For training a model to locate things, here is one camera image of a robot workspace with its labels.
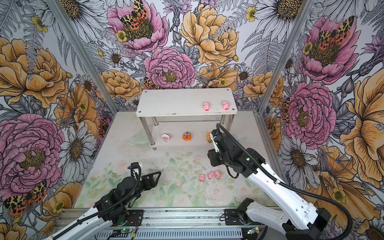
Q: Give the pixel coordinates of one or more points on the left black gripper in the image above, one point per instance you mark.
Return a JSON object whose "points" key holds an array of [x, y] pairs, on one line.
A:
{"points": [[153, 183]]}

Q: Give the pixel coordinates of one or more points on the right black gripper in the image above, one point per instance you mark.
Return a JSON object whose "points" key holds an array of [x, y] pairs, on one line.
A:
{"points": [[212, 155]]}

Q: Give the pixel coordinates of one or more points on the pink bear yellow flower toy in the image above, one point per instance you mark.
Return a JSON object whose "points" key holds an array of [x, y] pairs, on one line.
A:
{"points": [[208, 137]]}

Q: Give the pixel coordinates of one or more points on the pink pig toy pair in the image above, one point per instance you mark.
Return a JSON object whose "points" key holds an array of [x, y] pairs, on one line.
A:
{"points": [[202, 178]]}

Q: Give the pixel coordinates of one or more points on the white hooded pink doll toy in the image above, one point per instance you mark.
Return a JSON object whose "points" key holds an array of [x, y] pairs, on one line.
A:
{"points": [[165, 137]]}

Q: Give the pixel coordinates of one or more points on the pink bear orange donut toy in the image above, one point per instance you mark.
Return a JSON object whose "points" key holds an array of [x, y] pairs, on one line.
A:
{"points": [[187, 136]]}

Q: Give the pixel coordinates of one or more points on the pink pig toy front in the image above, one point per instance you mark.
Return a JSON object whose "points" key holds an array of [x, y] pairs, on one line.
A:
{"points": [[206, 106]]}

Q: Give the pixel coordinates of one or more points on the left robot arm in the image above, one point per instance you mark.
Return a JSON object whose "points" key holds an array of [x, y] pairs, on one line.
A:
{"points": [[110, 209]]}

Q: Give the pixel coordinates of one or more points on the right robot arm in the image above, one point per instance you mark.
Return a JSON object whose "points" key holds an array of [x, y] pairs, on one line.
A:
{"points": [[297, 219]]}

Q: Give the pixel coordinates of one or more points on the white two-tier shelf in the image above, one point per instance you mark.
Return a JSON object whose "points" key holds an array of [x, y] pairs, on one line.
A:
{"points": [[175, 112]]}

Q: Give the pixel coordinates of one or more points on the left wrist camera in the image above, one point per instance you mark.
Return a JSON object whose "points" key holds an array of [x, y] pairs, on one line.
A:
{"points": [[136, 167]]}

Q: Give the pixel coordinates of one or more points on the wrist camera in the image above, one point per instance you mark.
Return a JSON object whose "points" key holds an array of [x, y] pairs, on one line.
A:
{"points": [[136, 167], [214, 135]]}

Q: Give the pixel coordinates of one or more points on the aluminium front rail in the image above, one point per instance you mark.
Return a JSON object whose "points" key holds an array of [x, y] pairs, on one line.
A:
{"points": [[209, 217]]}

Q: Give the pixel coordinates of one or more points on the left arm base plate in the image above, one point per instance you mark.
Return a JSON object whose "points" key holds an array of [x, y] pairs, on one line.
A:
{"points": [[133, 218]]}

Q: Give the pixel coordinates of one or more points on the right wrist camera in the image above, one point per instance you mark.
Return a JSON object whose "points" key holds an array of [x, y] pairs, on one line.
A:
{"points": [[214, 135]]}

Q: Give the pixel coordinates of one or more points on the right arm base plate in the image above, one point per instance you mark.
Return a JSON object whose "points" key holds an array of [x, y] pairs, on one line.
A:
{"points": [[234, 217]]}

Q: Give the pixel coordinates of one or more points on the white vented cable duct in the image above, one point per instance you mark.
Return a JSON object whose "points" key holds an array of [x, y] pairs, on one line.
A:
{"points": [[183, 234]]}

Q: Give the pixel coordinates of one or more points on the right aluminium corner post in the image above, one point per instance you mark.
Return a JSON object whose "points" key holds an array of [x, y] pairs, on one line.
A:
{"points": [[291, 40]]}

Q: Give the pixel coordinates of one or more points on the aluminium corner post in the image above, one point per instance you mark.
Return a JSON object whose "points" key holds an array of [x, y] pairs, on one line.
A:
{"points": [[291, 40], [71, 33]]}

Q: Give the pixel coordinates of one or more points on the left aluminium corner post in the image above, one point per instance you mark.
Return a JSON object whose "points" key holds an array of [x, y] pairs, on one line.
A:
{"points": [[71, 33]]}

